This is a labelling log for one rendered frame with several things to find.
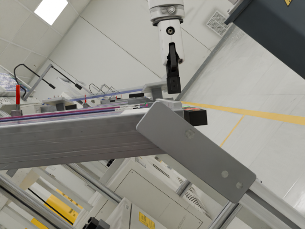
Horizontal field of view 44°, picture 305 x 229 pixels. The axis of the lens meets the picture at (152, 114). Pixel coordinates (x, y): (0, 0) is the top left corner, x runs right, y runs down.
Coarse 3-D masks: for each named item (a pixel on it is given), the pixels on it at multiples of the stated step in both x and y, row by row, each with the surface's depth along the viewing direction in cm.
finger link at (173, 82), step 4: (176, 68) 88; (172, 72) 88; (176, 72) 88; (172, 76) 89; (176, 76) 89; (168, 80) 90; (172, 80) 89; (176, 80) 89; (168, 84) 90; (172, 84) 89; (176, 84) 89; (180, 84) 90; (168, 88) 90; (172, 88) 90; (176, 88) 90; (180, 88) 90; (168, 92) 90; (172, 92) 90; (176, 92) 90; (180, 92) 90
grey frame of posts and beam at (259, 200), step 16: (0, 176) 124; (0, 192) 123; (16, 192) 123; (256, 192) 50; (272, 192) 50; (32, 208) 124; (48, 208) 127; (256, 208) 50; (272, 208) 51; (288, 208) 50; (48, 224) 124; (64, 224) 125; (272, 224) 50; (288, 224) 51; (304, 224) 50
